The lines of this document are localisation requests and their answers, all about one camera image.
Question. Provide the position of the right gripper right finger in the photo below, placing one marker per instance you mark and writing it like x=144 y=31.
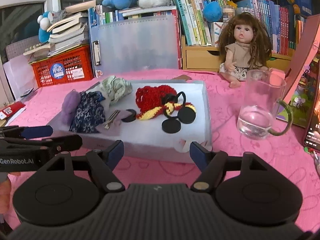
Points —
x=211 y=164

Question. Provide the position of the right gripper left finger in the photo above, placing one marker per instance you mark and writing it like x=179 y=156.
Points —
x=101 y=165

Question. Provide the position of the metal hair clip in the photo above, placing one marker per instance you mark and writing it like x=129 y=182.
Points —
x=111 y=119

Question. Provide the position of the blue floral drawstring pouch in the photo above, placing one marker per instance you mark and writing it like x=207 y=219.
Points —
x=89 y=113

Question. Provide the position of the black round puck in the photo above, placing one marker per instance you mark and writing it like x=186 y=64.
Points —
x=186 y=115
x=171 y=126

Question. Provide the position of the purple fluffy plush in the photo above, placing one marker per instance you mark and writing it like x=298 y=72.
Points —
x=69 y=106

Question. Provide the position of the green floral fabric scrunchie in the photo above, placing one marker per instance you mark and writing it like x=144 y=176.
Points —
x=116 y=88

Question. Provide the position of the red crocheted pouch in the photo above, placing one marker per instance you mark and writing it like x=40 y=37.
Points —
x=149 y=97

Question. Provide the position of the person's left hand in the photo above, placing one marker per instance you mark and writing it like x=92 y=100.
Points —
x=6 y=190

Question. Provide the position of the red booklet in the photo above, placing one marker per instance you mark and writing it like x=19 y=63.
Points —
x=10 y=110

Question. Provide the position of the white cardboard box tray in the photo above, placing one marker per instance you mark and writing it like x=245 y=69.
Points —
x=145 y=139

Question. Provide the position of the glass mug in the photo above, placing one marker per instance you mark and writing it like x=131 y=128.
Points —
x=264 y=93

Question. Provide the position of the red plastic crate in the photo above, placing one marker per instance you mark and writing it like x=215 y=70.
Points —
x=70 y=66

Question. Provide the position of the smartphone with pink case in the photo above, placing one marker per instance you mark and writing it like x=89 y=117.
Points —
x=311 y=138

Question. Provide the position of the wooden desk organizer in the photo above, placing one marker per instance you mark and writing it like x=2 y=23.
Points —
x=206 y=58

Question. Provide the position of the pink picture book stand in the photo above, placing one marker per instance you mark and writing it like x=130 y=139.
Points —
x=300 y=79

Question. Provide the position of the brown haired doll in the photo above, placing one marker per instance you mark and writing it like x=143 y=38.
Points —
x=244 y=45

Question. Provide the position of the stack of books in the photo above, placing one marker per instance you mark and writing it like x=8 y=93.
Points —
x=68 y=30

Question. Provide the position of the translucent clipboard folder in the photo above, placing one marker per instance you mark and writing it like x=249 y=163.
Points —
x=135 y=44

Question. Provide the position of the blue white cat plush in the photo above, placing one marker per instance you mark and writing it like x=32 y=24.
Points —
x=45 y=21

